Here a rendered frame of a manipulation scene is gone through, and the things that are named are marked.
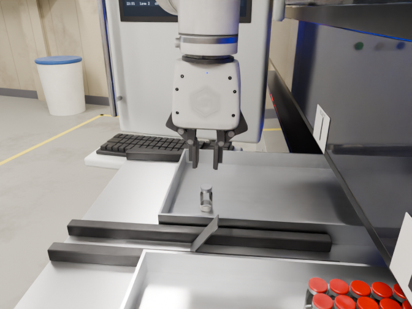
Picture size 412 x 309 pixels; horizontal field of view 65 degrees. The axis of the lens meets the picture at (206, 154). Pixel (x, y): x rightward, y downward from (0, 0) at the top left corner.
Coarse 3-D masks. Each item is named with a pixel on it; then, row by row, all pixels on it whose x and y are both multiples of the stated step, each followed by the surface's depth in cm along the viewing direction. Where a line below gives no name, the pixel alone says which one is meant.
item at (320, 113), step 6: (318, 108) 57; (318, 114) 57; (324, 114) 53; (318, 120) 57; (324, 120) 53; (318, 126) 57; (324, 126) 53; (318, 132) 56; (324, 132) 52; (318, 138) 56; (324, 138) 52; (318, 144) 56; (324, 144) 52; (324, 150) 52
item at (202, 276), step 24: (144, 264) 42; (168, 264) 43; (192, 264) 42; (216, 264) 42; (240, 264) 42; (264, 264) 41; (288, 264) 41; (312, 264) 41; (336, 264) 40; (360, 264) 40; (144, 288) 41; (168, 288) 41; (192, 288) 41; (216, 288) 41; (240, 288) 41; (264, 288) 41; (288, 288) 41
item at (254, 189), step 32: (224, 160) 73; (256, 160) 73; (288, 160) 72; (320, 160) 71; (192, 192) 63; (224, 192) 63; (256, 192) 63; (288, 192) 63; (320, 192) 63; (192, 224) 50; (224, 224) 50; (256, 224) 49; (288, 224) 48; (320, 224) 48; (352, 224) 48
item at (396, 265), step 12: (408, 216) 27; (408, 228) 26; (408, 240) 26; (396, 252) 28; (408, 252) 26; (396, 264) 28; (408, 264) 26; (396, 276) 28; (408, 276) 26; (408, 288) 26
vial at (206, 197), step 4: (200, 192) 56; (204, 192) 55; (208, 192) 55; (200, 196) 56; (204, 196) 55; (208, 196) 55; (212, 196) 56; (200, 200) 56; (204, 200) 55; (208, 200) 55; (212, 200) 56; (200, 204) 56; (204, 204) 56; (208, 204) 56; (212, 204) 57; (200, 208) 57; (204, 208) 56; (208, 208) 56
